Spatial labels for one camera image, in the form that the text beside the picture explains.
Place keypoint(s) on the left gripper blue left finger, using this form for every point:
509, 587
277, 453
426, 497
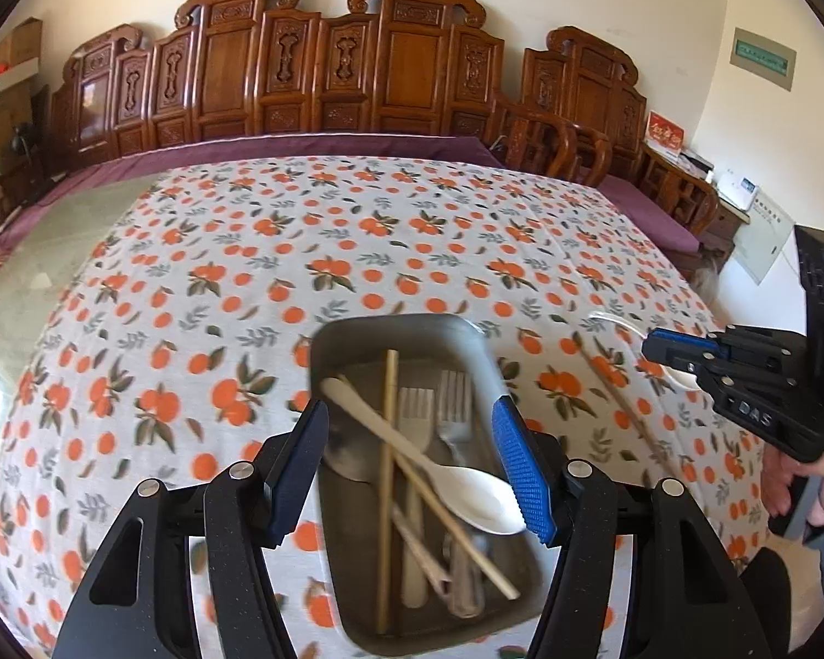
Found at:
294, 458

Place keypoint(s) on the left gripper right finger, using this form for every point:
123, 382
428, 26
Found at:
526, 473

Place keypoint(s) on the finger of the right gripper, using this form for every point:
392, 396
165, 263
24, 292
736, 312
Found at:
678, 351

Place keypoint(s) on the steel spoon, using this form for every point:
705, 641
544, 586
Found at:
356, 456

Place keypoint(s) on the large white plastic spoon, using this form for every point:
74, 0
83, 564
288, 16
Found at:
479, 498

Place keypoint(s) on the steel rectangular tray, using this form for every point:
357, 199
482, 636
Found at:
427, 345

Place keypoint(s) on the purple armchair cushion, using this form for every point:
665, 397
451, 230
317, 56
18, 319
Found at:
651, 219

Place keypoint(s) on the wooden side table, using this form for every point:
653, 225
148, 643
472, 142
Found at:
688, 199

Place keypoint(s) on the orange print tablecloth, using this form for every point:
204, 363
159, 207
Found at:
163, 326

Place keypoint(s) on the red calendar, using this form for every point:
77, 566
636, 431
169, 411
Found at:
664, 134

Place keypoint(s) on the carved wooden armchair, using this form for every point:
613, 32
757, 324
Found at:
580, 115

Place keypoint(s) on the purple bench cushion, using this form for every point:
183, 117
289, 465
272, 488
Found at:
347, 144

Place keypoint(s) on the carved wooden sofa bench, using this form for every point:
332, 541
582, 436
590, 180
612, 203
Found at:
244, 68

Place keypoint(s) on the stacked cardboard boxes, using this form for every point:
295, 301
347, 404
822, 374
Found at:
19, 67

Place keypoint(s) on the white wall panel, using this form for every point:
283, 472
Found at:
760, 242

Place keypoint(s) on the green wall sign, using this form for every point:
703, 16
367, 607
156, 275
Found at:
764, 58

